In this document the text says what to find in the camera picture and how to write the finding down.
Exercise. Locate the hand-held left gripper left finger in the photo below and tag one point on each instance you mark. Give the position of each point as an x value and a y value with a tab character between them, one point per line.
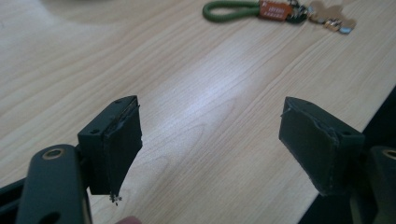
120	146

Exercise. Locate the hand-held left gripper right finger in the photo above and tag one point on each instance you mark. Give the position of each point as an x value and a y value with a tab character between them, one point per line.
311	143

